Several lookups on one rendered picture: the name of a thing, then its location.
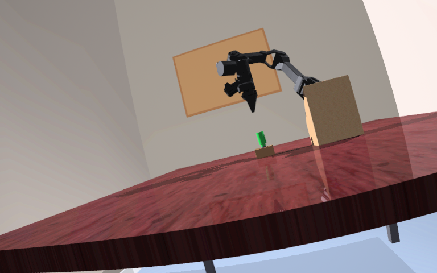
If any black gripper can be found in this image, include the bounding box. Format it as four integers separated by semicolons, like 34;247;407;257
237;72;257;113

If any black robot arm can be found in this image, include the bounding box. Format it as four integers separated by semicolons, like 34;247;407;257
216;49;321;99

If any dark green marker cap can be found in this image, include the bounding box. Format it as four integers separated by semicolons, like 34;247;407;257
256;131;266;145

